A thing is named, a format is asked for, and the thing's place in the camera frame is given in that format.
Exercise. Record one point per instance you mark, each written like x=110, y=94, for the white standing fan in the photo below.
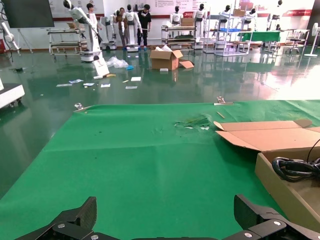
x=315, y=27

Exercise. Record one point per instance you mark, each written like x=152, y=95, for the large open cardboard box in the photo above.
x=162, y=62

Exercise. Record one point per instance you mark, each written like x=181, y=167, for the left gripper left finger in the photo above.
x=72, y=225

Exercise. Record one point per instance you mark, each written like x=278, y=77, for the green table cloth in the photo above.
x=125, y=162

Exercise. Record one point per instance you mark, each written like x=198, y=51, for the green covered table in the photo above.
x=260, y=36

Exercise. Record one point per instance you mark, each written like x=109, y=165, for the white robot base platform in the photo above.
x=10, y=93

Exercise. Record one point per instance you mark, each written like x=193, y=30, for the person in black t-shirt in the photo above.
x=146, y=18

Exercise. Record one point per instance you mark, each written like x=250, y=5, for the white leaning box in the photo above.
x=100, y=66

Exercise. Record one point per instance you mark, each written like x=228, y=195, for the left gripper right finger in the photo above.
x=260, y=222

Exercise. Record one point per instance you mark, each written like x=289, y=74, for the person in brown shirt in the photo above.
x=121, y=20

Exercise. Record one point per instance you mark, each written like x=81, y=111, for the flat cardboard piece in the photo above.
x=186, y=64

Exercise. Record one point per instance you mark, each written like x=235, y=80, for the cardboard box with holed flap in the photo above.
x=275, y=137

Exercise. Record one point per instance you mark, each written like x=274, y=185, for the tall metal shelf rack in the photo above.
x=228, y=30

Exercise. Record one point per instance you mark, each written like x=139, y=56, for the white foam block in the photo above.
x=163, y=70

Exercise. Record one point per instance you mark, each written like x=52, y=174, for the long metal table rack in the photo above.
x=65, y=31

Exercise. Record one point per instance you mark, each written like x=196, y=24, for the small cardboard box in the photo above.
x=239, y=13
x=187, y=22

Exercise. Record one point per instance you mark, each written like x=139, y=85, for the white paper sheet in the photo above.
x=131, y=87
x=64, y=85
x=89, y=84
x=136, y=79
x=76, y=81
x=105, y=85

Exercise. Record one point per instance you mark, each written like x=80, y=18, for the silver binder clip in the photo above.
x=221, y=101
x=79, y=107

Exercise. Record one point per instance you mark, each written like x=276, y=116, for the person partly behind robot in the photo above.
x=90, y=7

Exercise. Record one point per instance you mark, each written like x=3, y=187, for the metal cart with shelves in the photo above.
x=177, y=28

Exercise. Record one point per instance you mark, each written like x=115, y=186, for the small wood splinter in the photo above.
x=220, y=115

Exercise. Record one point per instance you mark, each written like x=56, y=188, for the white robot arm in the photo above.
x=8, y=36

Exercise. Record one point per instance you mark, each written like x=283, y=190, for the clear plastic bag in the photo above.
x=116, y=62

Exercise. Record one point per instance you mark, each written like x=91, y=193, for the white humanoid robot black head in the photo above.
x=130, y=18
x=110, y=27
x=199, y=15
x=176, y=17
x=252, y=11
x=275, y=18
x=227, y=8

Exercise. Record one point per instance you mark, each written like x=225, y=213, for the black stool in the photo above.
x=295, y=40

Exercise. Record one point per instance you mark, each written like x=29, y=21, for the blue shoe cover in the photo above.
x=130, y=67

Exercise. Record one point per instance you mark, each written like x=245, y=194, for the black wall screen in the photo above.
x=27, y=12

